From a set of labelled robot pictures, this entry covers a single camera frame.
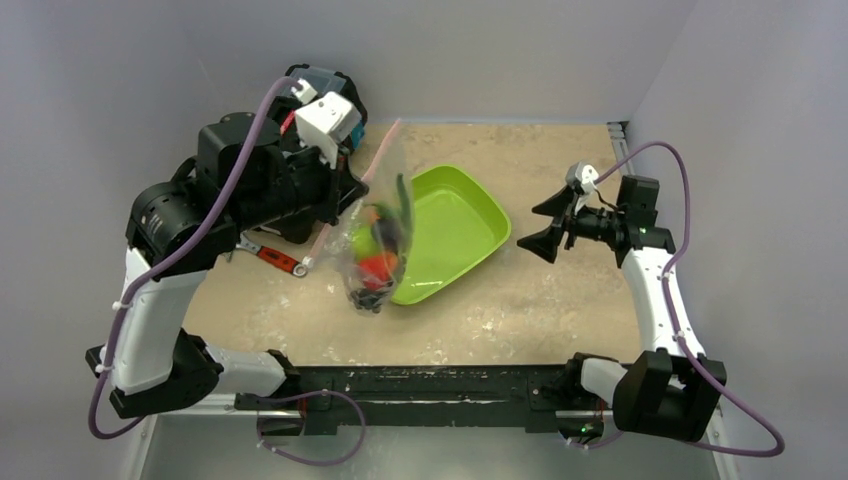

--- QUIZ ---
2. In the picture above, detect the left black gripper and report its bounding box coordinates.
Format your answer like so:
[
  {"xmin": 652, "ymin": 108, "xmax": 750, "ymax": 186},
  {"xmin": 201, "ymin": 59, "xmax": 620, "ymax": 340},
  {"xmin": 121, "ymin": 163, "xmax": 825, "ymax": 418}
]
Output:
[{"xmin": 229, "ymin": 130, "xmax": 370, "ymax": 234}]

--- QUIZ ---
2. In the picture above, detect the clear zip top bag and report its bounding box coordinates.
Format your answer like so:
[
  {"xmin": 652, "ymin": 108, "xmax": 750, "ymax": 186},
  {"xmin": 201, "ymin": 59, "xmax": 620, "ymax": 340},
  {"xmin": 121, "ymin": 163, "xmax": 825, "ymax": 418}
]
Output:
[{"xmin": 302, "ymin": 119, "xmax": 413, "ymax": 315}]

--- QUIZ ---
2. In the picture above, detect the lime green plastic tray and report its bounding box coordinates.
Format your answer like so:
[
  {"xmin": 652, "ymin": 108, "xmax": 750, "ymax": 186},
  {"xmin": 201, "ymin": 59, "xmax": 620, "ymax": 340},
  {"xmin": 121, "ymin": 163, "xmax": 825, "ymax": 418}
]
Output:
[{"xmin": 391, "ymin": 164, "xmax": 512, "ymax": 306}]

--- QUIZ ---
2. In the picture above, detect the green fake chili pepper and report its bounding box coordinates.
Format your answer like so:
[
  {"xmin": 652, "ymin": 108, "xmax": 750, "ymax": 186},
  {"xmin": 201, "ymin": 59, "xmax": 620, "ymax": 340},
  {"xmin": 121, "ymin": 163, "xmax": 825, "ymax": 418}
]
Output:
[{"xmin": 394, "ymin": 173, "xmax": 414, "ymax": 253}]

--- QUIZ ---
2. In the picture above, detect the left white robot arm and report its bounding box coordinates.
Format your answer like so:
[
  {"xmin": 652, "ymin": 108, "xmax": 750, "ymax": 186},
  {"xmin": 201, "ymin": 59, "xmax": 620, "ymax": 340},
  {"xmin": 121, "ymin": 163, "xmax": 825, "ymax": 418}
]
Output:
[{"xmin": 86, "ymin": 113, "xmax": 367, "ymax": 419}]

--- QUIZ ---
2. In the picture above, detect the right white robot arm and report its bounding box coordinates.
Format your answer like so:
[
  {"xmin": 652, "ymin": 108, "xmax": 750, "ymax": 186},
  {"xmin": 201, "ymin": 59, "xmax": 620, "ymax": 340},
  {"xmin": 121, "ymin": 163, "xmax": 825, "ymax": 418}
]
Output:
[{"xmin": 517, "ymin": 175, "xmax": 727, "ymax": 442}]

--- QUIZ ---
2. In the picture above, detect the black plastic toolbox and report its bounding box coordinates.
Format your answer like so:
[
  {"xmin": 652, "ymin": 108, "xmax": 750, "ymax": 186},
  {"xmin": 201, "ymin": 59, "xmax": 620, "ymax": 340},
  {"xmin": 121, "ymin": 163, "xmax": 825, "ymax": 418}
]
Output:
[{"xmin": 261, "ymin": 63, "xmax": 368, "ymax": 244}]

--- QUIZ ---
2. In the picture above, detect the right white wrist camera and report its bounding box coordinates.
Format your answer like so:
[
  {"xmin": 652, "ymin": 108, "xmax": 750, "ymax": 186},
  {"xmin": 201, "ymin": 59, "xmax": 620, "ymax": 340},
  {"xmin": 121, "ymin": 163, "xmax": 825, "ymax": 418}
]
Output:
[{"xmin": 565, "ymin": 161, "xmax": 599, "ymax": 214}]

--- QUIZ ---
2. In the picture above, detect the red handled adjustable wrench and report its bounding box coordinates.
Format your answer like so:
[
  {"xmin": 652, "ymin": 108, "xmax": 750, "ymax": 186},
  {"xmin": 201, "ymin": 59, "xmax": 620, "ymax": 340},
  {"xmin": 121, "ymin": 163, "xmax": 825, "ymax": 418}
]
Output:
[{"xmin": 234, "ymin": 233, "xmax": 308, "ymax": 278}]

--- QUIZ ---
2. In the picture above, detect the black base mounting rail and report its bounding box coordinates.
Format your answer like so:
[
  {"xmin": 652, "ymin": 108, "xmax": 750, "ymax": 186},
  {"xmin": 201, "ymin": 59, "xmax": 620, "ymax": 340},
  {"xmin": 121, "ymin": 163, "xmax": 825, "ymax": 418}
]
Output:
[{"xmin": 234, "ymin": 365, "xmax": 612, "ymax": 442}]

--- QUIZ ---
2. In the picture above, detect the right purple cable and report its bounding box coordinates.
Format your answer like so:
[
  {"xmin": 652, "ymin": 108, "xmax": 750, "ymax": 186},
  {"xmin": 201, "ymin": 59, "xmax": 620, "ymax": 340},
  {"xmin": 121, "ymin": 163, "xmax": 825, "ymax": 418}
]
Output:
[{"xmin": 566, "ymin": 140, "xmax": 786, "ymax": 460}]

